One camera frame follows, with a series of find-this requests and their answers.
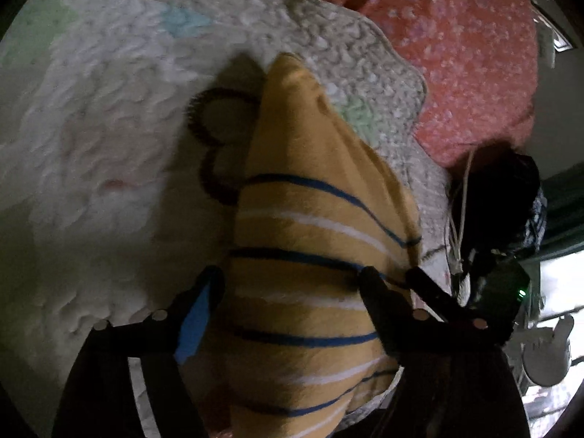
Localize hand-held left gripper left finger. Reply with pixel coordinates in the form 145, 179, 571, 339
52, 265, 225, 438

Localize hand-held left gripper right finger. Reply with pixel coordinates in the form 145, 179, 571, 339
360, 266, 530, 438

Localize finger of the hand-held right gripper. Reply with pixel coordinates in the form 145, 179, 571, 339
405, 266, 467, 319

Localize yellow striped knit sweater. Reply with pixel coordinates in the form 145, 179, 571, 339
201, 52, 424, 438

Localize white round object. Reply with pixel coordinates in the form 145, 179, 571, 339
522, 315, 576, 386

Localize dark cloth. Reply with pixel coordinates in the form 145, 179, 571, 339
449, 143, 548, 261

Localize red floral bedsheet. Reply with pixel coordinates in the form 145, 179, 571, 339
278, 0, 539, 169

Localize white quilted mat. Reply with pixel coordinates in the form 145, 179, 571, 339
0, 0, 461, 438

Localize white cable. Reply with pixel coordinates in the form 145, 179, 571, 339
445, 148, 477, 279

